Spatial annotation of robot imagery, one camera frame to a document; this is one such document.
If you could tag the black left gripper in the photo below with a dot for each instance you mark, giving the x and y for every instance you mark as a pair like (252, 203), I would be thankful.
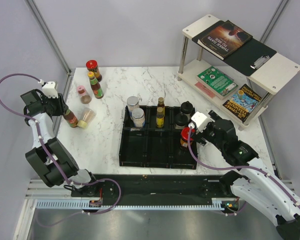
(60, 102)

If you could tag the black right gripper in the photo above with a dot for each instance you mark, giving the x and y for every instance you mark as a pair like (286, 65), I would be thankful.
(200, 136)

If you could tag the yellow-cap sauce bottle front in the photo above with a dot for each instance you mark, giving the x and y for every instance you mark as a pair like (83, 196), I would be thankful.
(70, 118)

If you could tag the red-lid sauce jar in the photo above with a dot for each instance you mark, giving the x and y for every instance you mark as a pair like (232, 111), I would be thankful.
(92, 66)
(184, 138)

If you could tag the black-lid pepper shaker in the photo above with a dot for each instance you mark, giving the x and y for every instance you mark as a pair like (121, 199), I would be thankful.
(180, 121)
(187, 109)

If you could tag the yellow-cap sauce bottle tall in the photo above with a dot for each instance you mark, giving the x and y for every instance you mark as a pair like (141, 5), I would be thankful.
(95, 85)

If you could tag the small brown-lid jar edge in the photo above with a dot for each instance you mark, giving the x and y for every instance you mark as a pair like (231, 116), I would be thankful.
(160, 117)

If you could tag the black six-compartment plastic tray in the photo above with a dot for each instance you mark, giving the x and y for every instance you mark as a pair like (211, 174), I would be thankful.
(153, 147)

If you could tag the silver-lid salt jar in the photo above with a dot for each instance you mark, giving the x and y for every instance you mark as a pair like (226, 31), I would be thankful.
(132, 103)

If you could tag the brown-lid spice jar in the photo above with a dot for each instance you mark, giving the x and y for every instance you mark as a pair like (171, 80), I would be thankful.
(138, 117)

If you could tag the small yellow-label brown bottle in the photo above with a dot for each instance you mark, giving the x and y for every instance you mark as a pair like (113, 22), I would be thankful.
(161, 103)

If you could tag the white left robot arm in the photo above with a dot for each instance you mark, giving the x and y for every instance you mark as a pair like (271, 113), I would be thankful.
(48, 157)

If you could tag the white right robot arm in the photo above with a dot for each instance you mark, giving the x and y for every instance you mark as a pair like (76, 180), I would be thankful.
(247, 177)

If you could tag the pink-lid spice shaker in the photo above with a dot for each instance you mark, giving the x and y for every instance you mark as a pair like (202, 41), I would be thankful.
(85, 98)

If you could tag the yellow-lid clear spice shaker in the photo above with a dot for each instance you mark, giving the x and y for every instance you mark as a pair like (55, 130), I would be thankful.
(86, 118)

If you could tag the colourful Treehouse book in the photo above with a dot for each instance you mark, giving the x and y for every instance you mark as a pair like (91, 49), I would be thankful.
(242, 102)

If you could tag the pink flat booklet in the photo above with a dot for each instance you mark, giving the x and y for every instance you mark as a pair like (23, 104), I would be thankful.
(204, 89)

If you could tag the green paperback book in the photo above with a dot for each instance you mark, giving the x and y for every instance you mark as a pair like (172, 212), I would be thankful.
(217, 82)

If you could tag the black clipboard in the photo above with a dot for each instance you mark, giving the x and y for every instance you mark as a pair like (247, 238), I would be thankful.
(244, 58)

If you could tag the white two-tier shelf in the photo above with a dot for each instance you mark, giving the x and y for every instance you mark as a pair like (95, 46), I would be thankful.
(257, 62)

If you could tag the dark Three Days book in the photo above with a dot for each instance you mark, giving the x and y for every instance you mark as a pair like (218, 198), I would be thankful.
(224, 39)

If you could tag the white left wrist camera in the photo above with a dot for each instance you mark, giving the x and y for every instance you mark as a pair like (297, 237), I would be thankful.
(49, 89)

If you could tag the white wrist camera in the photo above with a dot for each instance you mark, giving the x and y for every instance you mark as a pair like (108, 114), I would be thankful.
(49, 89)
(199, 121)

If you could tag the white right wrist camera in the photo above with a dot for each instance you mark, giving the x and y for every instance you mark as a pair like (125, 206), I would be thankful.
(199, 121)

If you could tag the aluminium corner frame post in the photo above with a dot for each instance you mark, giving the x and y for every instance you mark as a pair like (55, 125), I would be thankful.
(48, 35)

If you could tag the white slotted cable duct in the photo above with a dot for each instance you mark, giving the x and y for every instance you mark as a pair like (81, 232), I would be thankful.
(89, 205)

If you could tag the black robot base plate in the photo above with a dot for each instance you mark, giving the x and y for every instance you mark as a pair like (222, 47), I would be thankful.
(141, 189)

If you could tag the right aluminium frame post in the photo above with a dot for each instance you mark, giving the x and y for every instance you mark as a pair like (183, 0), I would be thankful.
(274, 20)

